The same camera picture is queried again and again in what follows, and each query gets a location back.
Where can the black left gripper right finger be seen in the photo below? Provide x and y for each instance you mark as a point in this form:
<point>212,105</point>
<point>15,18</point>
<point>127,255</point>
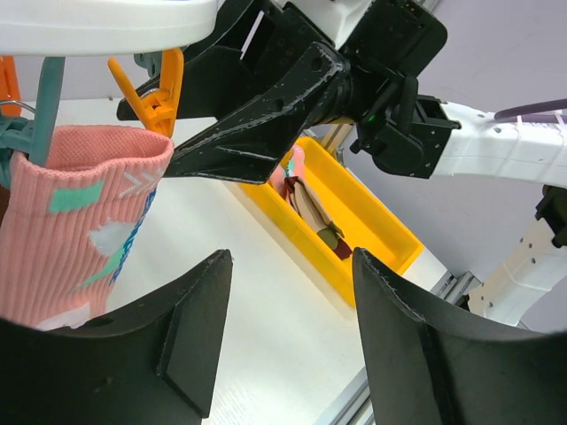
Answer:
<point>431,362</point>

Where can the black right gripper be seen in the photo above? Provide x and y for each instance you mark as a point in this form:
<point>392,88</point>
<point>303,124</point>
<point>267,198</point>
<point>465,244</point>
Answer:
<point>267,72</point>

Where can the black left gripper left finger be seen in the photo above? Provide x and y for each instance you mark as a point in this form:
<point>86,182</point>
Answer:
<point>152,361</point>

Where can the pink patterned sock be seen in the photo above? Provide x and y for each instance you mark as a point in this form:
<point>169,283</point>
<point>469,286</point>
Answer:
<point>70,224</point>

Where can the white round clip hanger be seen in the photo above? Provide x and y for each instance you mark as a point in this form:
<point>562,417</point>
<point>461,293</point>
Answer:
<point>68,28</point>

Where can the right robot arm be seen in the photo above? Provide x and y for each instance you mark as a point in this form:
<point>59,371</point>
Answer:
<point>412,135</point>

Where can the orange open clip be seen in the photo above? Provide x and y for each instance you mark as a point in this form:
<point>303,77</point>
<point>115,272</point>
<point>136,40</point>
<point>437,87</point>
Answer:
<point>157,110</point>

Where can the teal clip lower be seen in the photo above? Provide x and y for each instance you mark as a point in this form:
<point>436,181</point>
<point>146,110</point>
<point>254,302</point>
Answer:
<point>33,137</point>

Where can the tan brown sock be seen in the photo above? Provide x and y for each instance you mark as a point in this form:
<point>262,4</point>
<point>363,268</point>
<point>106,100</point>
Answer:
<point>307,205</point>

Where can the dark red sock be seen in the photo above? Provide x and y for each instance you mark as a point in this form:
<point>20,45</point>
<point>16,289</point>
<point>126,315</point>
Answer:
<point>342,250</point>

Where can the yellow plastic bin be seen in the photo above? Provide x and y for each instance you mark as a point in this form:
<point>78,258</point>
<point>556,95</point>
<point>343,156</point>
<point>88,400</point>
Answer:
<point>359,218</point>

